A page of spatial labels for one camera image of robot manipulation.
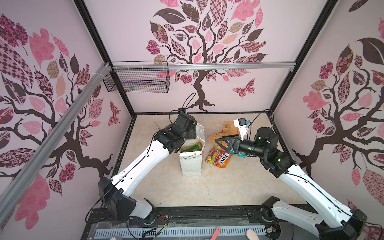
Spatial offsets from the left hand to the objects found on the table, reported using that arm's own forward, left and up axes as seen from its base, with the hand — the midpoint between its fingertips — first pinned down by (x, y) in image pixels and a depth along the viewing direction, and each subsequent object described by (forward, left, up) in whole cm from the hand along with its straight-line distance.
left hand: (187, 130), depth 75 cm
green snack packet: (+1, -6, -18) cm, 19 cm away
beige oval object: (-43, -30, -24) cm, 58 cm away
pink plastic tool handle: (-42, -14, -26) cm, 51 cm away
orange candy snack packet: (-4, -19, -22) cm, 30 cm away
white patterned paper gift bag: (-12, -2, -3) cm, 13 cm away
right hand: (-10, -15, +7) cm, 19 cm away
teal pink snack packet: (-17, -23, +7) cm, 29 cm away
